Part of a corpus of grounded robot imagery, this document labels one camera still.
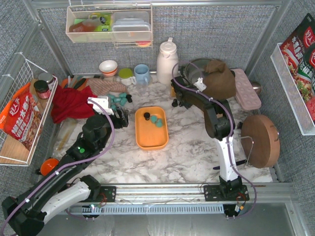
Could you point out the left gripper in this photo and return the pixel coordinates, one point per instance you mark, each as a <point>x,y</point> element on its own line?
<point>122,116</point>

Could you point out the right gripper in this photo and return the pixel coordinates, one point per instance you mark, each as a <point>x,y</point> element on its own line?
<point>180,96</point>

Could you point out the orange storage basket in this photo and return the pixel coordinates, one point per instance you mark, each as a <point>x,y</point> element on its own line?
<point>148,136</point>

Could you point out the brown cloth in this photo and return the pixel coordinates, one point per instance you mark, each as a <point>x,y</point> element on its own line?
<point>219,80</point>

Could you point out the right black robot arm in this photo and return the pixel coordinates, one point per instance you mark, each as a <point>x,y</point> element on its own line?
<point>219,125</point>

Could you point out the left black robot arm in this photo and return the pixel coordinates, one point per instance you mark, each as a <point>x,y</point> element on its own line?
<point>29,212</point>

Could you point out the teal capsule numbered three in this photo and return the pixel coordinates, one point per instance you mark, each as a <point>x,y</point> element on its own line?
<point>117,100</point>

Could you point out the steel pot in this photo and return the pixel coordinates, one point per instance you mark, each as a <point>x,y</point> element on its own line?
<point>192,73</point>

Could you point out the clear drinking glass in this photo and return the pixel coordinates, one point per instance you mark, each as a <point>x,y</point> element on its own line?
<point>141,87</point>

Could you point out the white thermos jug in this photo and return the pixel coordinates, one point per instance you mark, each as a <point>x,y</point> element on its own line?
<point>167,62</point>

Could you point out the green lidded cup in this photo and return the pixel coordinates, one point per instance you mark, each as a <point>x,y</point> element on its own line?
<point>126,77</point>

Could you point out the red satin cloth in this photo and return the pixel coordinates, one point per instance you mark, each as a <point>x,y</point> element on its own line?
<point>71,103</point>

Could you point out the blue mug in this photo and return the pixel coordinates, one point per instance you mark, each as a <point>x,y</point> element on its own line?
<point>142,73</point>

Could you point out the orange striped white bowl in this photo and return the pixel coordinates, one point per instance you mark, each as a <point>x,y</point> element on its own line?
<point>108,68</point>

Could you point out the orange plate with utensils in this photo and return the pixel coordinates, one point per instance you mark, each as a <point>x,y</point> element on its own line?
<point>78,83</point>

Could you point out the clear glass container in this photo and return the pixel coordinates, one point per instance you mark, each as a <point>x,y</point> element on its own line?
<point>64,137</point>

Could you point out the pink egg tray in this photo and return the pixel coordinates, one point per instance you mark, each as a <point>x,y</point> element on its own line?
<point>245,94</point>

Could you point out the dark lidded jar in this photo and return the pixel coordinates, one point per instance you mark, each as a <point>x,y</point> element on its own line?
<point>42,89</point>

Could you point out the orange round lid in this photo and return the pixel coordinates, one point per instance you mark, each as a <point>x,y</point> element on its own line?
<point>48,165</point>

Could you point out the silver lidded jar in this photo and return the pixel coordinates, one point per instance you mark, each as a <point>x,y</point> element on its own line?
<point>48,78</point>

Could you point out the round wooden board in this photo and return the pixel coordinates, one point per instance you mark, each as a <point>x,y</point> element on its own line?
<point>260,141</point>

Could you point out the clear plastic food box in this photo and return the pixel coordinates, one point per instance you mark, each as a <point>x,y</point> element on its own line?
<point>131,26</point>

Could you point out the red snack bag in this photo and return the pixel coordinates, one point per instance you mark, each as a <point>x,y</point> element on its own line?
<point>19,119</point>

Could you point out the white side rack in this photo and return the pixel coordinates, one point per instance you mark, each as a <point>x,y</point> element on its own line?
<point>300,111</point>

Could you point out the red noodle packets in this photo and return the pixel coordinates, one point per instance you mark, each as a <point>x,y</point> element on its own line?
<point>298,51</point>

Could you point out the clear wall shelf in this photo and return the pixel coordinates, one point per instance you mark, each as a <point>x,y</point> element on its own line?
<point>93,23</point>

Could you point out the white wire basket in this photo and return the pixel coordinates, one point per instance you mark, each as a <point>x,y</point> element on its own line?
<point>12,152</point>

